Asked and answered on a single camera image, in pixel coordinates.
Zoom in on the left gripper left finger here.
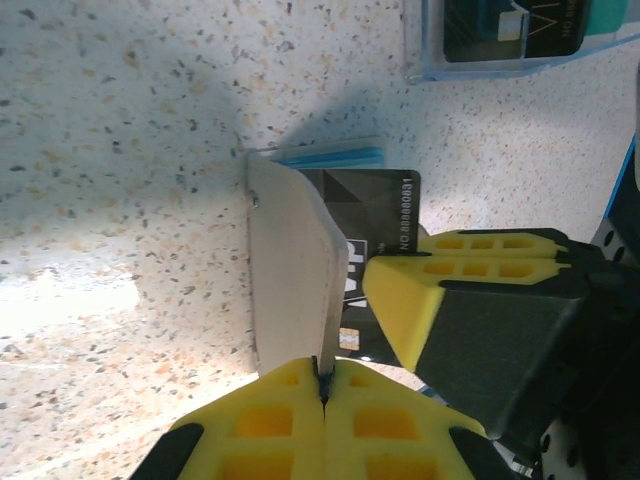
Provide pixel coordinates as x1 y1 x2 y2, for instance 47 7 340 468
134 357 327 480

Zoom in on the beige card holder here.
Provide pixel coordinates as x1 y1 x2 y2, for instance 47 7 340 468
243 135 387 379

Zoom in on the clear acrylic card box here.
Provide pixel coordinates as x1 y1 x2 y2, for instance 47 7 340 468
402 0 640 85

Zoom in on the black gold VIP card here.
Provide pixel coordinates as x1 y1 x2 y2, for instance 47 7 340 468
442 0 587 65

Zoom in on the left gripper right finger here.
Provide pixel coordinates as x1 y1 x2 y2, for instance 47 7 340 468
323 358 524 480

